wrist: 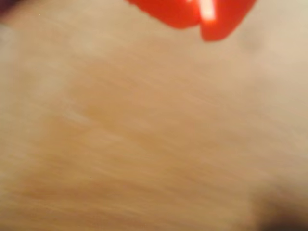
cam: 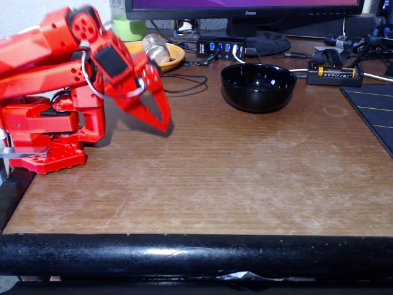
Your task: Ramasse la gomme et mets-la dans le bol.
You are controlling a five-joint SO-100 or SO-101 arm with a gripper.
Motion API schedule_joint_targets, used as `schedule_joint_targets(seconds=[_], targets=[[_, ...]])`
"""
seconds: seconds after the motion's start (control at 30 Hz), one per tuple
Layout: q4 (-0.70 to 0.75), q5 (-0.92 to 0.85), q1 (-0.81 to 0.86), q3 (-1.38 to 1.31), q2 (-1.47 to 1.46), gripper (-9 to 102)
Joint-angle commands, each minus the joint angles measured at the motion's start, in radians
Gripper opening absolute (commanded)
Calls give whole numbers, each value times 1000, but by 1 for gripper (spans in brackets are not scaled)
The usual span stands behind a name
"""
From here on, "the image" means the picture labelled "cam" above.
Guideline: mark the black battery charger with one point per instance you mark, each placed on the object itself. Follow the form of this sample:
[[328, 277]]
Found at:
[[334, 81]]

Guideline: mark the black mat with yellow lines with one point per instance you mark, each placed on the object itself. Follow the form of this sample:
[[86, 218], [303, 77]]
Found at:
[[374, 107]]

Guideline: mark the black USB hub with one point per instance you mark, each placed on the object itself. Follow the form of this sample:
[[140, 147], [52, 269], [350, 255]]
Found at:
[[221, 47]]

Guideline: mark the green bottle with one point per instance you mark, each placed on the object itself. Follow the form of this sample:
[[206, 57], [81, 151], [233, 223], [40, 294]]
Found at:
[[129, 29]]

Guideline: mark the yellow plate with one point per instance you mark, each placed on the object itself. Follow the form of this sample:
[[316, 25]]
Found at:
[[176, 58]]

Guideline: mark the black flashlight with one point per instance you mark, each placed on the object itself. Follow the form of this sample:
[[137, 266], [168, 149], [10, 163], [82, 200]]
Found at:
[[347, 41]]

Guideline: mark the black glossy bowl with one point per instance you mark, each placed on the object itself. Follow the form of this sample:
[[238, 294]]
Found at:
[[258, 95]]

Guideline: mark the black computer monitor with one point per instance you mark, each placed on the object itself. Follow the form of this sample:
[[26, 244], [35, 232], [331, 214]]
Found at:
[[245, 6]]

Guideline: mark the black padded table edge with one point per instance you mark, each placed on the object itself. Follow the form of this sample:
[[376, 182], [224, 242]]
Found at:
[[196, 255]]

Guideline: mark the yellow and black battery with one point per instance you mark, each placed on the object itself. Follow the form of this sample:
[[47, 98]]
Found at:
[[336, 72]]

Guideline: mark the clear glass jar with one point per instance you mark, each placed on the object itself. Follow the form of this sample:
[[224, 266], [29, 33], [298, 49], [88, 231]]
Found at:
[[156, 49]]

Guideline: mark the metal clamp bar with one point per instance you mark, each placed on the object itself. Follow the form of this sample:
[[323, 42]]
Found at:
[[24, 152]]

